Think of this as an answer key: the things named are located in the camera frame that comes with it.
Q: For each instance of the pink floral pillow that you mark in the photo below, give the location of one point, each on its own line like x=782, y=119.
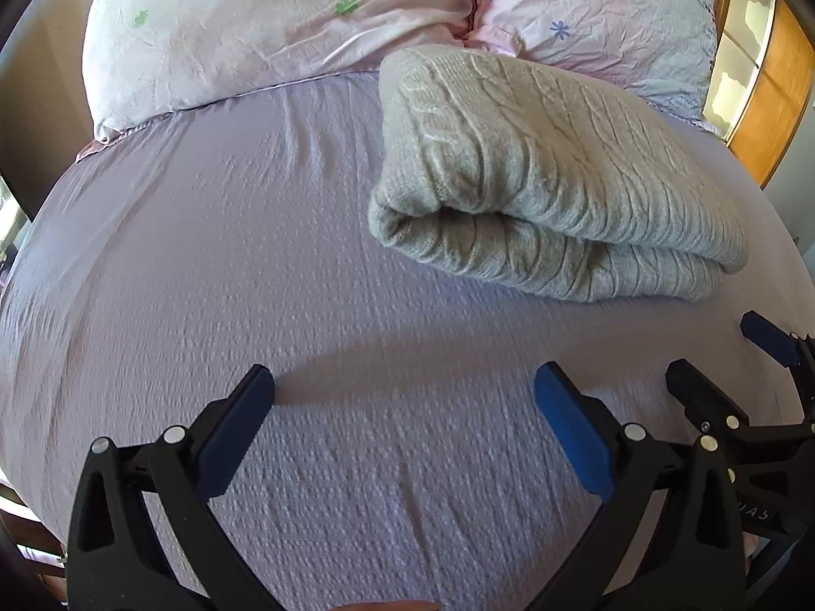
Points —
x=592, y=13
x=267, y=19

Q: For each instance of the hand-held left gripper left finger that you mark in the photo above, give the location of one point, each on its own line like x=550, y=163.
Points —
x=219, y=445

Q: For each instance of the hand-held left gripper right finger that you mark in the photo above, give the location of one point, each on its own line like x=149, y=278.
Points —
x=576, y=433

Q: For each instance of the lilac bed sheet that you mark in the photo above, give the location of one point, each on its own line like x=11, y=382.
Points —
x=254, y=254

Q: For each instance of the wooden headboard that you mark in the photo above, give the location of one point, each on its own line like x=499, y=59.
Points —
x=773, y=76

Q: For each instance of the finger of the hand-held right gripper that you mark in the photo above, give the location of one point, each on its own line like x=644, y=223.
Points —
x=767, y=336
x=694, y=388

